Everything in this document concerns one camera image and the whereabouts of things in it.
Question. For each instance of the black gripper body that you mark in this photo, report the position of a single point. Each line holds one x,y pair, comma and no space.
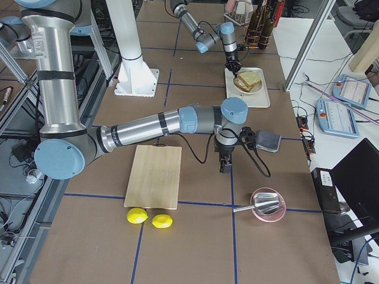
230,58
222,149

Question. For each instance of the bread slice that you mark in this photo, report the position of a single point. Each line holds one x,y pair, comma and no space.
250,78
241,85

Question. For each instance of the white round plate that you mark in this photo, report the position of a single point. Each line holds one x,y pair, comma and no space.
255,88

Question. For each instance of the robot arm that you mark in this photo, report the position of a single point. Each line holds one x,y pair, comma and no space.
206,36
128,113

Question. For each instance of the cream bear tray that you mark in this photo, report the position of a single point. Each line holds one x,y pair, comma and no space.
257,97

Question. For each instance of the grey folded cloth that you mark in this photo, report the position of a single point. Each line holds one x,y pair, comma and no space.
268,141

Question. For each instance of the dark green wine bottle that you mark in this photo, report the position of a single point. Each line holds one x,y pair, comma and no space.
254,21

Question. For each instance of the metal scoop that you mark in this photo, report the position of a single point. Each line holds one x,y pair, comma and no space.
264,203

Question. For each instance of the pink bowl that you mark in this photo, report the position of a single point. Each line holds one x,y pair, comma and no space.
275,216

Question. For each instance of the near teach pendant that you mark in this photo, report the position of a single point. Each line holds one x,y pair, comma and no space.
336,119

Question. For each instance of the teach pendant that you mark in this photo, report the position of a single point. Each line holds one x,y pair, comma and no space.
336,119
352,90

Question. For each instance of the wooden cutting board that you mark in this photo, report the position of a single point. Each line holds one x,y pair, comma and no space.
154,178

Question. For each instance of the far teach pendant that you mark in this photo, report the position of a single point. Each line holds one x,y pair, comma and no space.
352,90

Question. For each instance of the black laptop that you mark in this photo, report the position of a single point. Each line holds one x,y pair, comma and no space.
356,178

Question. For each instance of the long metal pointer stick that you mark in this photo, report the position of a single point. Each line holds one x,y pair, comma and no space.
315,86

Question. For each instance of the yellow lemon right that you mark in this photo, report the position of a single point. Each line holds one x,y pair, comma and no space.
162,221

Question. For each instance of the yellow lemon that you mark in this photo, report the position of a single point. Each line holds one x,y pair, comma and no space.
162,221
137,216

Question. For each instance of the yellow lemon left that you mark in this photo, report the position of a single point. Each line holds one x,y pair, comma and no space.
137,216

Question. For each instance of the copper wire bottle rack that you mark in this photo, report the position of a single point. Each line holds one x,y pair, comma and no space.
255,39

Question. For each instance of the white wire cup rack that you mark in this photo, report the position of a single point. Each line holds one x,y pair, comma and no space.
238,11

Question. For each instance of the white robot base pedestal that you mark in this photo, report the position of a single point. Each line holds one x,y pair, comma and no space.
135,77

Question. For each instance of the aluminium frame post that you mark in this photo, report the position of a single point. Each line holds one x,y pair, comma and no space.
314,30

